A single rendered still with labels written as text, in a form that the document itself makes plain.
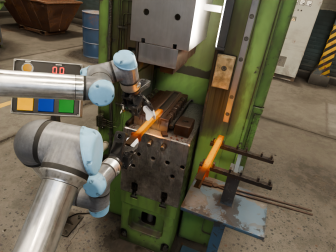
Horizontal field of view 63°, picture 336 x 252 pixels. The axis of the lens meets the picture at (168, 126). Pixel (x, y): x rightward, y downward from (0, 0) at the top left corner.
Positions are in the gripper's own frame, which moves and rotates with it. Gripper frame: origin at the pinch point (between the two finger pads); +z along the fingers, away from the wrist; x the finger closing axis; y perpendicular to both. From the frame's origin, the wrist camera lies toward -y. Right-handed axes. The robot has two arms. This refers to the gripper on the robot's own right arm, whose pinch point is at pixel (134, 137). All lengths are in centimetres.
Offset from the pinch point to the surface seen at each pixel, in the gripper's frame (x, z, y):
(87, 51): -283, 403, 83
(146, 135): -2.1, 21.7, 10.5
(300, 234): 113, 85, 100
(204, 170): 34.0, -5.3, 2.7
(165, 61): 2.1, 27.2, -29.7
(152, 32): -6, 27, -42
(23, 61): -68, 12, -19
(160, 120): 3.2, 27.6, 2.6
